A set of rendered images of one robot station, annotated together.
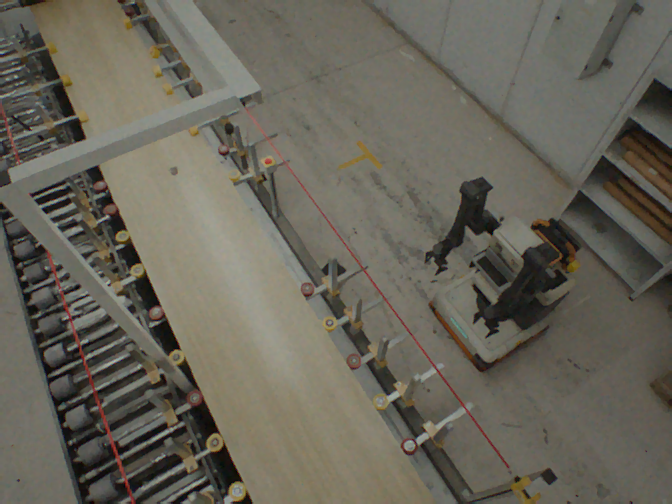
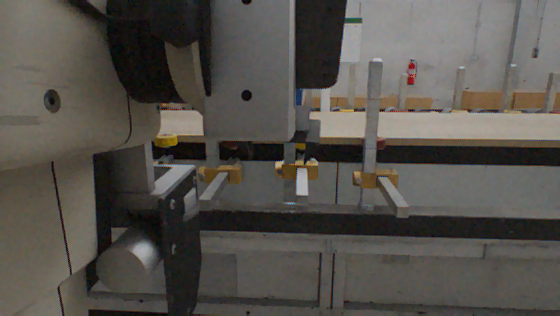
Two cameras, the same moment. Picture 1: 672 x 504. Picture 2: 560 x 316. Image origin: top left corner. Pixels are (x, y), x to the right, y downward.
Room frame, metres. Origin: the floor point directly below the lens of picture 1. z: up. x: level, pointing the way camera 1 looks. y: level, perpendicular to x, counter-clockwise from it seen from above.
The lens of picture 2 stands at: (1.71, -1.03, 1.16)
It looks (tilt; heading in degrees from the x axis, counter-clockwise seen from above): 15 degrees down; 126
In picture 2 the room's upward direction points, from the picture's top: straight up
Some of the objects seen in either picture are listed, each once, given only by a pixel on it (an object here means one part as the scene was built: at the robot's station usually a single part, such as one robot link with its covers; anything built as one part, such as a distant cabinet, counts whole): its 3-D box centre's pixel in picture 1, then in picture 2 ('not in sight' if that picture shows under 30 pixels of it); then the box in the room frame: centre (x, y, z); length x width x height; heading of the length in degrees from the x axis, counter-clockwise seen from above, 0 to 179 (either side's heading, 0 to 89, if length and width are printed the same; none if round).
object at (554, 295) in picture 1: (519, 276); not in sight; (1.53, -1.21, 0.59); 0.55 x 0.34 x 0.83; 32
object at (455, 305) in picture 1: (491, 310); not in sight; (1.48, -1.13, 0.16); 0.67 x 0.64 x 0.25; 122
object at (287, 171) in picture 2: (353, 318); (296, 169); (1.11, -0.09, 0.83); 0.14 x 0.06 x 0.05; 32
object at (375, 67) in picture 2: (333, 279); (370, 138); (1.30, 0.03, 0.93); 0.04 x 0.04 x 0.48; 32
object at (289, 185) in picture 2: (356, 317); (289, 154); (1.09, -0.11, 0.88); 0.04 x 0.04 x 0.48; 32
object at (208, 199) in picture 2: (383, 348); (222, 179); (0.94, -0.26, 0.81); 0.43 x 0.03 x 0.04; 122
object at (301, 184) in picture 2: (359, 311); (302, 175); (1.15, -0.13, 0.83); 0.43 x 0.03 x 0.04; 122
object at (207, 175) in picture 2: (377, 355); (220, 174); (0.90, -0.23, 0.81); 0.14 x 0.06 x 0.05; 32
